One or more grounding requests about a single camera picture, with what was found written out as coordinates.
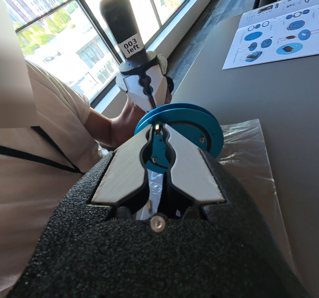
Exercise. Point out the person's left forearm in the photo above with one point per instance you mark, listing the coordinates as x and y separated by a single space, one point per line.
99 128

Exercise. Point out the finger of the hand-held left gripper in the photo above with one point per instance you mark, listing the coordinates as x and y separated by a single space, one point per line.
134 88
158 83

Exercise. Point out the large window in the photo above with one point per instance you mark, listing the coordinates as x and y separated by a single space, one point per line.
74 41

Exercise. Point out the clear plastic bag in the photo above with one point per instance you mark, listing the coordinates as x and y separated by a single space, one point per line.
244 148

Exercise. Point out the grey desk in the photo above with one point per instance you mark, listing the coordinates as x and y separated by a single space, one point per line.
274 103

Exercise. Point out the printed instruction sheet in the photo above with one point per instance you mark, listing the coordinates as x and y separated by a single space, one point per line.
274 53

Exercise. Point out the blue metal turntable base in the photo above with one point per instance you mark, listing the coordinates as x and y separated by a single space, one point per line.
179 117

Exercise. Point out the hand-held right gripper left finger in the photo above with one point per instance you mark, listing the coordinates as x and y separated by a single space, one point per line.
117 178

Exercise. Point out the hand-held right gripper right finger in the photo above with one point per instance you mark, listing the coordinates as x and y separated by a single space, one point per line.
196 175

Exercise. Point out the person's left hand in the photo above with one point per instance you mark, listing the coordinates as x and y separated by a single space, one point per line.
124 123

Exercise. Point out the person's torso in pale shirt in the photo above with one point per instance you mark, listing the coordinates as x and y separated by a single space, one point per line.
49 103

